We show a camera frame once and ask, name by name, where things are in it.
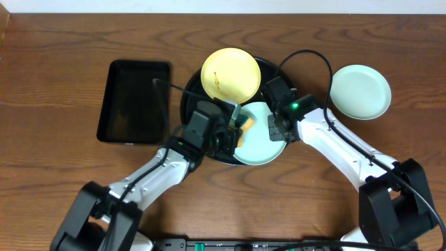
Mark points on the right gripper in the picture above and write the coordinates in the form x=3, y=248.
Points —
x=274, y=134

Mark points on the light blue plate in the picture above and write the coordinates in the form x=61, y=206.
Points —
x=256, y=147

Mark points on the yellow green sponge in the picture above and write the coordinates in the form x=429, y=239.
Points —
x=245, y=129

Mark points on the pale green plate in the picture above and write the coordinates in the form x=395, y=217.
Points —
x=360, y=92

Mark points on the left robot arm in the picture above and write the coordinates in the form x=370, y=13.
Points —
x=108, y=217

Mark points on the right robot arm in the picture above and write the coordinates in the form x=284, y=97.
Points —
x=396, y=205

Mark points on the black rectangular tray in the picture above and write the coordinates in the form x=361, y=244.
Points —
x=132, y=109

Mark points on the yellow plate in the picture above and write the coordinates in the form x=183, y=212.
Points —
x=231, y=74

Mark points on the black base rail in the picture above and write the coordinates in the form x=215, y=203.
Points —
x=181, y=243

